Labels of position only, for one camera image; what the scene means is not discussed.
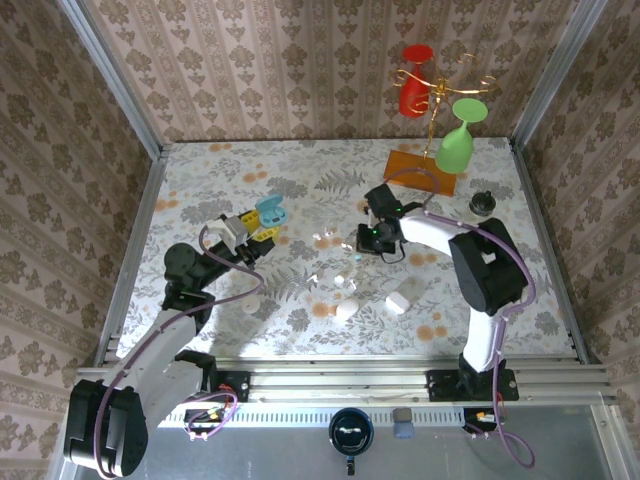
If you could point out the blue earbud charging case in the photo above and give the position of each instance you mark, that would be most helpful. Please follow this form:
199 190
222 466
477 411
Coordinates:
272 210

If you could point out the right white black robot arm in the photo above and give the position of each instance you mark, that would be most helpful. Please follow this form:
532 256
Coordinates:
485 270

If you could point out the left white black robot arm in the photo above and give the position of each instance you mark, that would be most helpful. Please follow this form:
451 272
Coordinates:
165 345

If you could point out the small white round disc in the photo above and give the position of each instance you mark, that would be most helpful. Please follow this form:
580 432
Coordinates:
250 305

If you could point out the small jar with black lid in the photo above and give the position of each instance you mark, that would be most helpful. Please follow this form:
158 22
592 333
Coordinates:
482 204

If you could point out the green plastic wine glass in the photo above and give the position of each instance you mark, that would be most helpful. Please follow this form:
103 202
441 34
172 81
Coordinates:
455 150

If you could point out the red plastic wine glass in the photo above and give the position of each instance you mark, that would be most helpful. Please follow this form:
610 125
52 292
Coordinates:
412 95

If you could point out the small grey block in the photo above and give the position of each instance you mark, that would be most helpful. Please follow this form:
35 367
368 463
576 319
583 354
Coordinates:
402 415

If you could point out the grey metal sheet panel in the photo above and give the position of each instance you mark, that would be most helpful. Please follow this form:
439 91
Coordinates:
275 457

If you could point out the aluminium table side rail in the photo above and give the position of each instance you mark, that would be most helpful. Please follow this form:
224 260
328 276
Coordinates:
132 250
550 250

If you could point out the aluminium mounting rail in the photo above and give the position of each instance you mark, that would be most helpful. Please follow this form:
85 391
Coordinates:
340 385

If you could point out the aluminium frame post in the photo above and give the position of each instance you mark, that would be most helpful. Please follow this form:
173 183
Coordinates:
557 70
115 80

